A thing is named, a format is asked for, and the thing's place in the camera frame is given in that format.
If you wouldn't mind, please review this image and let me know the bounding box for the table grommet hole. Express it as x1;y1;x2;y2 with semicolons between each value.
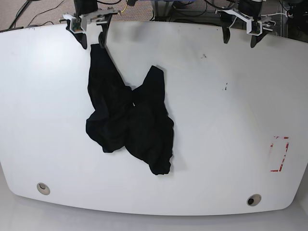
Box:
37;183;51;195
247;194;262;206

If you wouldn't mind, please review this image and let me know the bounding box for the red tape rectangle marker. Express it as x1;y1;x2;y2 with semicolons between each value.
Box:
267;136;290;172

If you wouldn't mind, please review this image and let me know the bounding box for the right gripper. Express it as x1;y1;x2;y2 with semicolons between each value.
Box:
59;8;120;50

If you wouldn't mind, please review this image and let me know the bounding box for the left table grommet hole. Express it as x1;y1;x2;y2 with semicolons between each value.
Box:
37;183;51;195

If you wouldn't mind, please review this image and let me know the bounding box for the black t-shirt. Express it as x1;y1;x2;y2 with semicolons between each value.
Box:
86;44;174;175

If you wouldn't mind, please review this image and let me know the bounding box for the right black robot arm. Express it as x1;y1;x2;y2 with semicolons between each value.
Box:
59;0;121;49

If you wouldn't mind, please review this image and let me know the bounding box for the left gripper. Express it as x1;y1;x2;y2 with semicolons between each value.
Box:
218;9;276;48

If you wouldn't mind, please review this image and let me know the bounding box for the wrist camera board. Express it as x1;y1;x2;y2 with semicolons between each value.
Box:
67;18;87;34
246;20;262;36

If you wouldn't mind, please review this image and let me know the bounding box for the right table grommet hole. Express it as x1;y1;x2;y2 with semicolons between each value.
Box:
247;194;262;206

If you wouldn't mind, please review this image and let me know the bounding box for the white cable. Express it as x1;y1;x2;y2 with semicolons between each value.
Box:
228;12;287;28

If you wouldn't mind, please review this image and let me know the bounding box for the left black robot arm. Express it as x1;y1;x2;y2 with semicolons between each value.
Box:
216;0;277;48

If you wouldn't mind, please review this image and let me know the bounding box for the black floor cable left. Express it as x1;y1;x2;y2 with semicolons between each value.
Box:
9;0;65;28

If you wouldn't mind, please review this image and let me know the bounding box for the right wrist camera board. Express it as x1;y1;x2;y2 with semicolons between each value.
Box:
67;18;87;34

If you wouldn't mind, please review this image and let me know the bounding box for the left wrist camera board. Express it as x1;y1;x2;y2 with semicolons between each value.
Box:
246;20;262;36

